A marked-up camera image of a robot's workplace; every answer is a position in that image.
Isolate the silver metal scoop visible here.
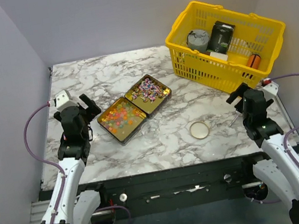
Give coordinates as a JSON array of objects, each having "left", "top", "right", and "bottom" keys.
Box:
[{"left": 228, "top": 114, "right": 241, "bottom": 127}]

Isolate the hinged candy tin box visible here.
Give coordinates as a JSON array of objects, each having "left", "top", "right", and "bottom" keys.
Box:
[{"left": 97, "top": 74, "right": 172, "bottom": 146}]

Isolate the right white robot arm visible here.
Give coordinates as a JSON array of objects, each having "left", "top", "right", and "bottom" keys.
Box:
[{"left": 227, "top": 78, "right": 299, "bottom": 224}]

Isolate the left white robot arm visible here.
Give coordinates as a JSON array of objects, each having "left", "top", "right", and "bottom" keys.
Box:
[{"left": 32, "top": 94, "right": 108, "bottom": 224}]

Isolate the orange cylinder bottle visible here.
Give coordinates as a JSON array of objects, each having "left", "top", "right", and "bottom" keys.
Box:
[{"left": 246, "top": 53, "right": 261, "bottom": 69}]

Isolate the white box in basket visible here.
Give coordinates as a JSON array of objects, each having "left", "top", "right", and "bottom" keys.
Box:
[{"left": 209, "top": 51, "right": 228, "bottom": 61}]

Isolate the gold jar lid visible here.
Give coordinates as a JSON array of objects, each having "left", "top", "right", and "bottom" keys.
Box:
[{"left": 189, "top": 121, "right": 210, "bottom": 139}]

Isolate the yellow plastic basket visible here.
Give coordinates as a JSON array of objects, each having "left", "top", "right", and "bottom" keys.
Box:
[{"left": 165, "top": 1, "right": 286, "bottom": 93}]

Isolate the black product box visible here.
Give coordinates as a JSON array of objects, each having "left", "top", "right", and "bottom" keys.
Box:
[{"left": 207, "top": 21, "right": 235, "bottom": 54}]

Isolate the clear glass jar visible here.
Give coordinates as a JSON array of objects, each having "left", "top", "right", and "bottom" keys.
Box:
[{"left": 141, "top": 121, "right": 160, "bottom": 143}]

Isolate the grey tape roll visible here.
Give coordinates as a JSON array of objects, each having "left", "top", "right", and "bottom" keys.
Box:
[{"left": 186, "top": 29, "right": 210, "bottom": 53}]

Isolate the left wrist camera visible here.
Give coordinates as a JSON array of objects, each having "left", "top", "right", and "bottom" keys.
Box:
[{"left": 48, "top": 90, "right": 79, "bottom": 112}]

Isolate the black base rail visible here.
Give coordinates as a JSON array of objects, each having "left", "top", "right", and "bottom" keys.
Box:
[{"left": 37, "top": 145, "right": 299, "bottom": 224}]

